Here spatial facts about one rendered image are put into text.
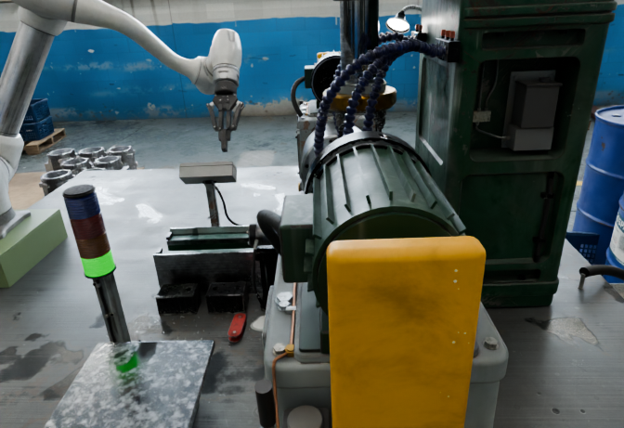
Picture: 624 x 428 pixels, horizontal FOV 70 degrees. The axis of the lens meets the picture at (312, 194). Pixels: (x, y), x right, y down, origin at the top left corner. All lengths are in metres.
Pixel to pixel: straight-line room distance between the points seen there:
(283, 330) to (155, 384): 0.38
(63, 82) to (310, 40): 3.80
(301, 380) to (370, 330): 0.17
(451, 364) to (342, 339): 0.10
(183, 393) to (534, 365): 0.73
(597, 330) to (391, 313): 0.93
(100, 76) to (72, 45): 0.56
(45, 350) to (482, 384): 1.01
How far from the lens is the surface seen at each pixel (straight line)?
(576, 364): 1.17
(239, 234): 1.34
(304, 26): 6.68
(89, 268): 1.03
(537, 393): 1.07
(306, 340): 0.55
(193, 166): 1.46
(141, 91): 7.37
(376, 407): 0.47
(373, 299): 0.38
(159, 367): 0.94
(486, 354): 0.57
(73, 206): 0.97
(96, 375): 0.98
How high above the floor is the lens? 1.53
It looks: 23 degrees down
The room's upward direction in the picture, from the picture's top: 3 degrees counter-clockwise
